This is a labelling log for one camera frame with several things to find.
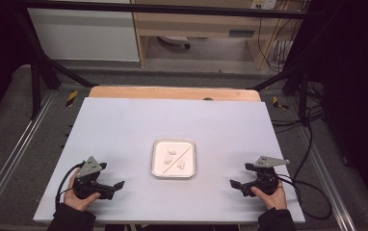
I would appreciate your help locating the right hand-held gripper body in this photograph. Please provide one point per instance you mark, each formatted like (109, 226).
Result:
(265, 179)

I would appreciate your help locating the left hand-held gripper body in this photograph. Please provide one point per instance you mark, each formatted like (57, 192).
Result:
(87, 183)

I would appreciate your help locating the square white tray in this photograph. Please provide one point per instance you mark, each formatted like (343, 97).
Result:
(159, 168)

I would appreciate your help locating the thin light stick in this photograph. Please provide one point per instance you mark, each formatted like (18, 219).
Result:
(187, 152)

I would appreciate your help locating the person's left hand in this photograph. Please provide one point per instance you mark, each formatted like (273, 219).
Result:
(76, 202)

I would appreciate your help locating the person's right hand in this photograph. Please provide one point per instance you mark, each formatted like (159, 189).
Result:
(275, 200)

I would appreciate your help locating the yellow black tape strip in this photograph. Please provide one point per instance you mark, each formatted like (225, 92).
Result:
(278, 103)
(72, 98)

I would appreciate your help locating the wooden table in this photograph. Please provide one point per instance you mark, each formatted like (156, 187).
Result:
(172, 93)

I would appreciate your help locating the white cabinet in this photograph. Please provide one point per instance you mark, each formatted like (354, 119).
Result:
(82, 35)

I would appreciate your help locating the chair base with caster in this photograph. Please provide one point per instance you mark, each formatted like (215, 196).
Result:
(175, 40)

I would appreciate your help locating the wooden desk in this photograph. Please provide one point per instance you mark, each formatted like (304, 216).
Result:
(198, 24)

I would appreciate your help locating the aluminium rail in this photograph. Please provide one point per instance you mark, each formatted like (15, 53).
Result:
(325, 170)
(15, 150)

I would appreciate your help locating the white wall socket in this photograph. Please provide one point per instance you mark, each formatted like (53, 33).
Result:
(264, 4)

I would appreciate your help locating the black metal frame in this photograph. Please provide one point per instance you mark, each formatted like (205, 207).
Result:
(172, 8)

